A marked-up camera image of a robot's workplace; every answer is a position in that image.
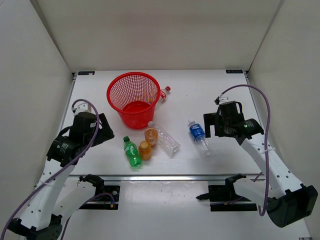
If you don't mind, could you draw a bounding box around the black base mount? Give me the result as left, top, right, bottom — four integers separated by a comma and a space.
78, 174, 121, 210
196, 173, 258, 212

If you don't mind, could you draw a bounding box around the orange bottle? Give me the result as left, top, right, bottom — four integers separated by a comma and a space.
144, 127, 158, 147
138, 141, 152, 161

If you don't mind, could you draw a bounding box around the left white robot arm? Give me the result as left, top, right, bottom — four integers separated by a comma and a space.
0, 99, 114, 240

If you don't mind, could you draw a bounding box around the orange bottle front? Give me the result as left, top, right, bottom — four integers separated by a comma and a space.
138, 141, 152, 161

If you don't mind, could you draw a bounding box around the clear unlabelled plastic bottle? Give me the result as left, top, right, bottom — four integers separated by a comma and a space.
148, 121, 181, 158

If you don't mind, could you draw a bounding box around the blue label clear bottle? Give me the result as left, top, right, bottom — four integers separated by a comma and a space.
188, 119, 210, 156

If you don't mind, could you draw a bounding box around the black corner label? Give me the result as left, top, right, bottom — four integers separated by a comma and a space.
77, 71, 95, 76
225, 69, 243, 74

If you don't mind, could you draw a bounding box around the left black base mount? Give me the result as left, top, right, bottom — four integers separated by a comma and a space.
78, 174, 121, 210

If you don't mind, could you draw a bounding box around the red plastic mesh basket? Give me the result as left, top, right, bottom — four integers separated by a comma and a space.
106, 71, 161, 129

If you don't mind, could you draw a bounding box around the right black corner label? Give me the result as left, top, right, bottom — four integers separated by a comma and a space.
225, 69, 243, 74

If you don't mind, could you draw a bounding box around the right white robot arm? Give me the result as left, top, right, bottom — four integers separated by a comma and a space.
203, 98, 318, 228

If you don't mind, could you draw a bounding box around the green soda bottle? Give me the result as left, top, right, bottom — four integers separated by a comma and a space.
123, 136, 142, 168

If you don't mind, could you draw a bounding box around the aluminium table edge rail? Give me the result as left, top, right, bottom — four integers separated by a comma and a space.
68, 174, 263, 182

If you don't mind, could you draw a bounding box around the orange bottle rear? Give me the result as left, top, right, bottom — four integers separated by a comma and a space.
144, 127, 158, 147

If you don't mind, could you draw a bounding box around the left black corner label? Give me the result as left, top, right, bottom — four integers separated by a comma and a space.
77, 71, 95, 76

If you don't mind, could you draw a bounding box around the red label clear bottle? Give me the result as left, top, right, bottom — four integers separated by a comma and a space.
158, 86, 171, 103

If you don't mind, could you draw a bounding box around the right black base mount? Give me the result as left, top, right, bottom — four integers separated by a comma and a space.
196, 173, 258, 212

